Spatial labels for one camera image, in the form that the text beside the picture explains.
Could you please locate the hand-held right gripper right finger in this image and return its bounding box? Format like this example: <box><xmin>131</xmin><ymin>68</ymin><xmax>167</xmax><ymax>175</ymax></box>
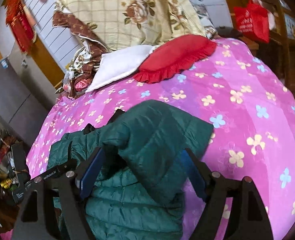
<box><xmin>182</xmin><ymin>149</ymin><xmax>274</xmax><ymax>240</ymax></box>

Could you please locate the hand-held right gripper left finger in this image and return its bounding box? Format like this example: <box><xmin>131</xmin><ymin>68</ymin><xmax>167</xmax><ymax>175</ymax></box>
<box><xmin>14</xmin><ymin>147</ymin><xmax>107</xmax><ymax>240</ymax></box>

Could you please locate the dark green puffer jacket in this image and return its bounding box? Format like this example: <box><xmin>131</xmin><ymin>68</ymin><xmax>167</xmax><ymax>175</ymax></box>
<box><xmin>47</xmin><ymin>99</ymin><xmax>214</xmax><ymax>240</ymax></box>

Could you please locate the pile of colourful clutter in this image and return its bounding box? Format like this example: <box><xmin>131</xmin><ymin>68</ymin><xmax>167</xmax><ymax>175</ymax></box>
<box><xmin>0</xmin><ymin>121</ymin><xmax>21</xmax><ymax>195</ymax></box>

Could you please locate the pink floral bedsheet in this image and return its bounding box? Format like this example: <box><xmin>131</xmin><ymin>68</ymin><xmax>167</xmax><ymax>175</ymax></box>
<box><xmin>25</xmin><ymin>36</ymin><xmax>295</xmax><ymax>240</ymax></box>

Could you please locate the grey refrigerator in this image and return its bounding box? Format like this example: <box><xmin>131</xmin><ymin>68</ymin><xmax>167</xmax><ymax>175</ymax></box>
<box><xmin>0</xmin><ymin>40</ymin><xmax>50</xmax><ymax>130</ymax></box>

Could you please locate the red snack packet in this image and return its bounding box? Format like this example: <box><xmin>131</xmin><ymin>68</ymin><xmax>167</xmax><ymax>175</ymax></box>
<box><xmin>74</xmin><ymin>78</ymin><xmax>88</xmax><ymax>93</ymax></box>

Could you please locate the clear plastic bag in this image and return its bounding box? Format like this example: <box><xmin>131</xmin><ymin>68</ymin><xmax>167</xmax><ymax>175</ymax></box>
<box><xmin>62</xmin><ymin>69</ymin><xmax>75</xmax><ymax>93</ymax></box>

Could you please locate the white pillow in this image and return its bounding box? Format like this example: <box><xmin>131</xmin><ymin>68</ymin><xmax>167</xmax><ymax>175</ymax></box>
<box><xmin>86</xmin><ymin>44</ymin><xmax>160</xmax><ymax>93</ymax></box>

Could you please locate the red ruffled pillow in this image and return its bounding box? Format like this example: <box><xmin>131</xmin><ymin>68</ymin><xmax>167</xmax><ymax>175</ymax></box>
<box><xmin>133</xmin><ymin>34</ymin><xmax>217</xmax><ymax>84</ymax></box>

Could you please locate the brown patterned blanket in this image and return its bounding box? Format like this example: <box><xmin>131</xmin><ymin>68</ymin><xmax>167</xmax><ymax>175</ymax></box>
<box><xmin>52</xmin><ymin>11</ymin><xmax>108</xmax><ymax>98</ymax></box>

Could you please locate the wooden shelf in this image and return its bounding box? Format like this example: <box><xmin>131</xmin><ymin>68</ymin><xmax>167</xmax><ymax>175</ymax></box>
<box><xmin>247</xmin><ymin>0</ymin><xmax>295</xmax><ymax>103</ymax></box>

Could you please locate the red hanging knot decoration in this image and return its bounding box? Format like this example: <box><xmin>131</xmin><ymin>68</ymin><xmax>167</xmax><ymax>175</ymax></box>
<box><xmin>5</xmin><ymin>0</ymin><xmax>37</xmax><ymax>53</ymax></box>

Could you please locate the red shopping bag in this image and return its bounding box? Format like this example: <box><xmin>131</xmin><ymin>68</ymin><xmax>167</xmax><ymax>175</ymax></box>
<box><xmin>234</xmin><ymin>0</ymin><xmax>271</xmax><ymax>43</ymax></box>

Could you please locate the beige floral quilt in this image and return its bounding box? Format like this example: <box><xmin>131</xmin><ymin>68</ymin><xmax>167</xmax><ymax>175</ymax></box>
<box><xmin>55</xmin><ymin>0</ymin><xmax>208</xmax><ymax>53</ymax></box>

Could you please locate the wooden frame post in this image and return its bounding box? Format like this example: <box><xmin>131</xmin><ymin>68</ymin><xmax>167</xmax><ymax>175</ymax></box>
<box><xmin>217</xmin><ymin>0</ymin><xmax>241</xmax><ymax>38</ymax></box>
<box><xmin>34</xmin><ymin>30</ymin><xmax>66</xmax><ymax>88</ymax></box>

